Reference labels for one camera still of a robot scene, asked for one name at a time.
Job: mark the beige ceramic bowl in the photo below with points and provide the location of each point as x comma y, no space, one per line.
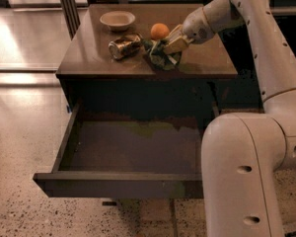
117,21

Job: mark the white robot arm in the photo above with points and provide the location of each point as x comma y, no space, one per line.
240,151

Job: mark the open dark top drawer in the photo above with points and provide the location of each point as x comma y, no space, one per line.
107,156

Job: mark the orange fruit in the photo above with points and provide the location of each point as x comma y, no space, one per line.
159,31

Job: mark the green jalapeno chip bag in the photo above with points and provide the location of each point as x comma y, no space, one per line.
160,60

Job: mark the gold soda can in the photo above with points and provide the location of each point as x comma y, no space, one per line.
125,45

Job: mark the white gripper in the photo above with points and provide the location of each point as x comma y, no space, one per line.
194,26

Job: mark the dark grey drawer cabinet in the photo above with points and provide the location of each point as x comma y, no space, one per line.
132,89

